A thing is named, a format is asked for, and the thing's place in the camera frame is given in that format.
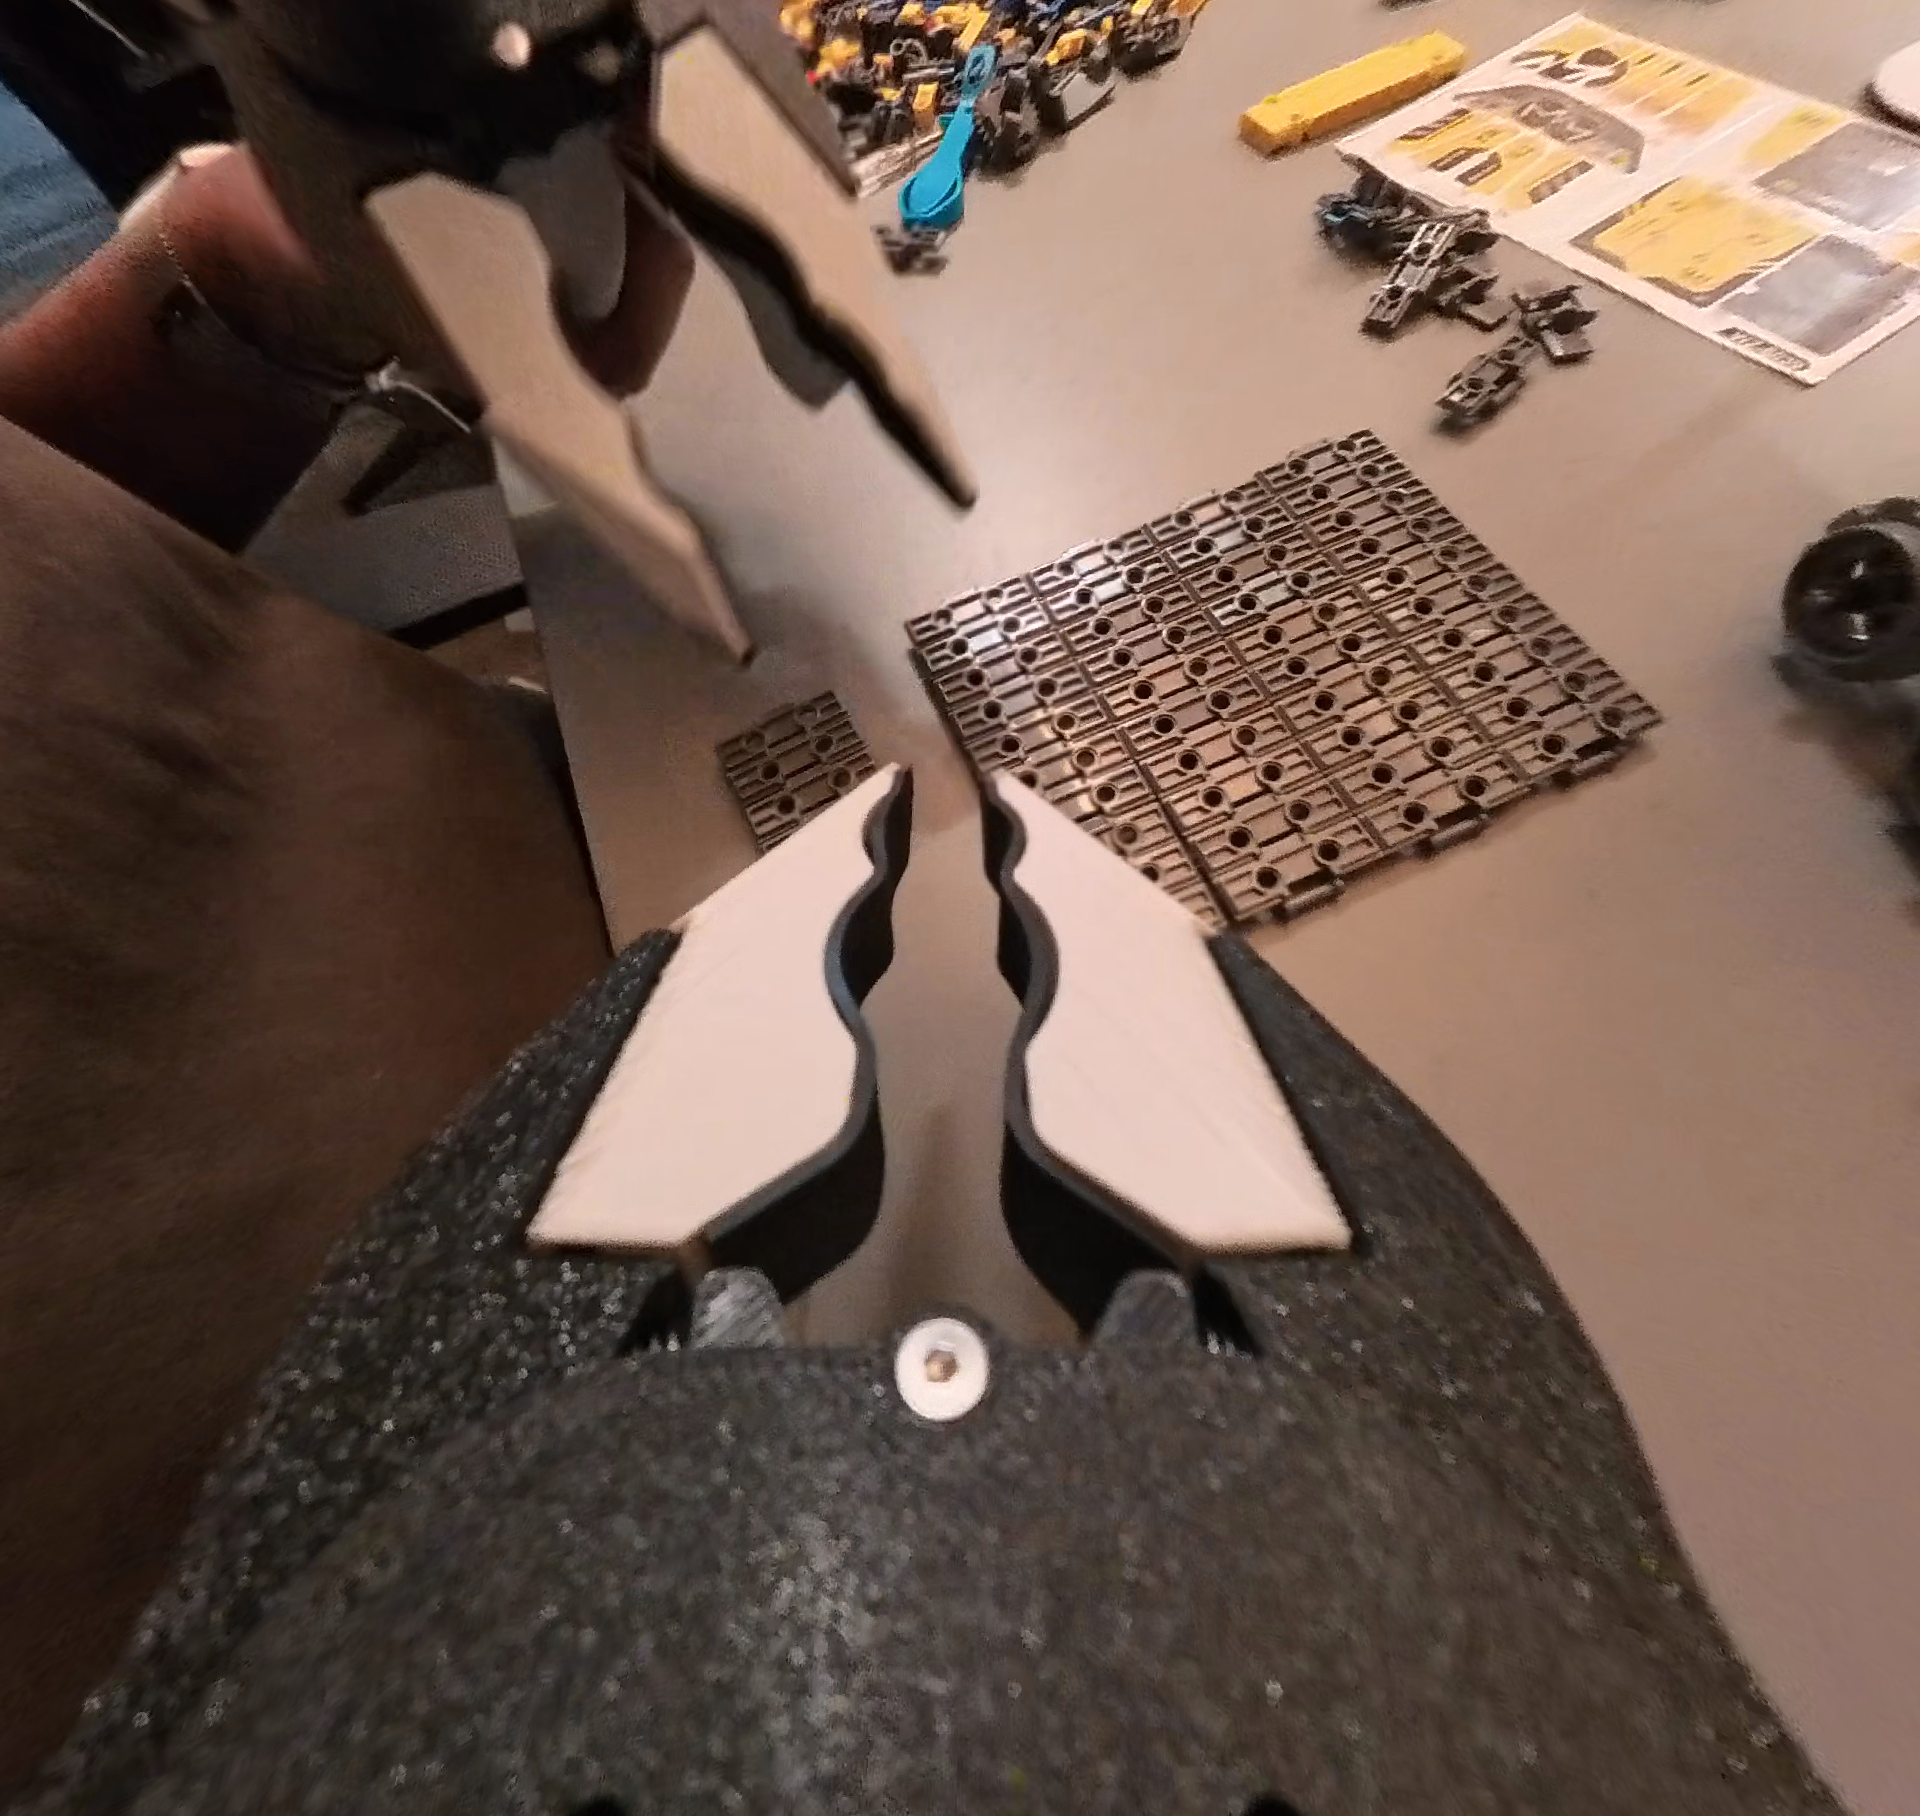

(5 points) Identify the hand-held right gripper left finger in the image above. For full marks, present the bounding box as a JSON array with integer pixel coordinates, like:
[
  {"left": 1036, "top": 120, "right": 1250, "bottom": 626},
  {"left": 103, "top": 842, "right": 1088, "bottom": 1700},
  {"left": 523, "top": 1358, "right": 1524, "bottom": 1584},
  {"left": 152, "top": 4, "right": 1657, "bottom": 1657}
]
[{"left": 526, "top": 764, "right": 913, "bottom": 1270}]

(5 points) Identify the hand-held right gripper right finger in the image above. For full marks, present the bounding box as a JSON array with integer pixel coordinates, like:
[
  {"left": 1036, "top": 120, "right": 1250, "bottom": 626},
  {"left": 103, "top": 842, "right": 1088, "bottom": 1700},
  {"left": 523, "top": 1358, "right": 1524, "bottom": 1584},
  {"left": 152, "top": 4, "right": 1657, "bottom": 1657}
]
[{"left": 979, "top": 770, "right": 1348, "bottom": 1300}]

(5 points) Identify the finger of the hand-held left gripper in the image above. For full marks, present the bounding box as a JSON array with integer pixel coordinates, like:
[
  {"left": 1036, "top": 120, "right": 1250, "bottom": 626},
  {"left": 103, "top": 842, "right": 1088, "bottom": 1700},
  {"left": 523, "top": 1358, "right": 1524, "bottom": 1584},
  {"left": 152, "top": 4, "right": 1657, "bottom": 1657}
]
[
  {"left": 641, "top": 23, "right": 981, "bottom": 510},
  {"left": 366, "top": 174, "right": 754, "bottom": 666}
]

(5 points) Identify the pile of track links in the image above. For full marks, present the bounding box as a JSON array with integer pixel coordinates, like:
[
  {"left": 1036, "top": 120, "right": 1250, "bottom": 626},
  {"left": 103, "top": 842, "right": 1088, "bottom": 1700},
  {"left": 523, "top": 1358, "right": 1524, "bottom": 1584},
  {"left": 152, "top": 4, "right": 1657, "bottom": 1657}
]
[{"left": 1317, "top": 165, "right": 1596, "bottom": 424}]

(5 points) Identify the person's left forearm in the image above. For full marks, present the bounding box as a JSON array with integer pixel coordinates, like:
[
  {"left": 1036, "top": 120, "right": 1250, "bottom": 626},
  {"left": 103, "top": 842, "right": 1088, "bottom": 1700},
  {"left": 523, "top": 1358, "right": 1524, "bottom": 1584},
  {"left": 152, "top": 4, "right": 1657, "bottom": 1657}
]
[{"left": 0, "top": 151, "right": 362, "bottom": 498}]

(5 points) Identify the person's left hand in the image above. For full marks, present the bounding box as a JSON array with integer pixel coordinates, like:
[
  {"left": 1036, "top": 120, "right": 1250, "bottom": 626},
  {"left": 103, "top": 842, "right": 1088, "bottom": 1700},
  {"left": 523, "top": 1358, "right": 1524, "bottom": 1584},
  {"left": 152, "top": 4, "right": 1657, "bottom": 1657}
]
[{"left": 571, "top": 188, "right": 699, "bottom": 401}]

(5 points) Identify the silver wristwatch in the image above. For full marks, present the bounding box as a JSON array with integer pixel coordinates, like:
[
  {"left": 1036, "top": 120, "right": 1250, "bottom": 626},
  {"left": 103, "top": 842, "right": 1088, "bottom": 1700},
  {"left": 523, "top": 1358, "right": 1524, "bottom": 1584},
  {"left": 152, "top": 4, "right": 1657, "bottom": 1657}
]
[{"left": 345, "top": 355, "right": 484, "bottom": 437}]

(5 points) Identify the blue brick separator tool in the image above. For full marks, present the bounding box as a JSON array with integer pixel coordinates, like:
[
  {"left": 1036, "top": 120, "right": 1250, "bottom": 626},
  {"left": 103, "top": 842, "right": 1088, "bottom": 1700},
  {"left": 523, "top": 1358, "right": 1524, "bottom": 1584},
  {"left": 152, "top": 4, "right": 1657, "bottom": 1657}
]
[{"left": 896, "top": 42, "right": 1003, "bottom": 235}]

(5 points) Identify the pile of yellow black parts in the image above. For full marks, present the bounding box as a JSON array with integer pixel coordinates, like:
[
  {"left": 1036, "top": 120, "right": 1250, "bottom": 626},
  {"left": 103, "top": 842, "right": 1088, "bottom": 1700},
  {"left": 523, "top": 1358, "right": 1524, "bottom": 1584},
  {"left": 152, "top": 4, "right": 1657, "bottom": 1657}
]
[{"left": 779, "top": 0, "right": 1219, "bottom": 183}]

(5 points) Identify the mat of joined track links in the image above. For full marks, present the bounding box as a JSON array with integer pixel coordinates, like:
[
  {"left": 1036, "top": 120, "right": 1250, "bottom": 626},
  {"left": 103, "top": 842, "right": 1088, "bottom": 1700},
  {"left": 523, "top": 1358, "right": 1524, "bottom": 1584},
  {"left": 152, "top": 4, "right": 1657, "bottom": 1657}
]
[{"left": 1015, "top": 429, "right": 1662, "bottom": 887}]

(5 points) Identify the yellow toy beam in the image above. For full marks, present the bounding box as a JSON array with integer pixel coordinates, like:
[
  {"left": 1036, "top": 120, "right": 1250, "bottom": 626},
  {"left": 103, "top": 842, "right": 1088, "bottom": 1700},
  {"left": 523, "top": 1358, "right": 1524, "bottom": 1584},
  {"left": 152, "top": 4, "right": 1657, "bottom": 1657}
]
[{"left": 1238, "top": 32, "right": 1467, "bottom": 158}]

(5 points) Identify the yellow black toy vehicle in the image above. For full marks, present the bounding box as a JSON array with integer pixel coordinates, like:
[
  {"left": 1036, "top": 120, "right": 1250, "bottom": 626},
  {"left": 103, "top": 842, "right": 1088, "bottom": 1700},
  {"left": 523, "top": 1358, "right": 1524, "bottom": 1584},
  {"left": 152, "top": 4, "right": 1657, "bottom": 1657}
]
[{"left": 1777, "top": 496, "right": 1920, "bottom": 797}]

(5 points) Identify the yellow black sticker sheet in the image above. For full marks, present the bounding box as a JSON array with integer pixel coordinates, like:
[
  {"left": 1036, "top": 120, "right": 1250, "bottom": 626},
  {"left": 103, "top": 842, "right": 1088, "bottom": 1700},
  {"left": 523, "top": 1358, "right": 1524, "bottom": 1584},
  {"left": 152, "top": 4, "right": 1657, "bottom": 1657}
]
[{"left": 1334, "top": 13, "right": 1920, "bottom": 387}]

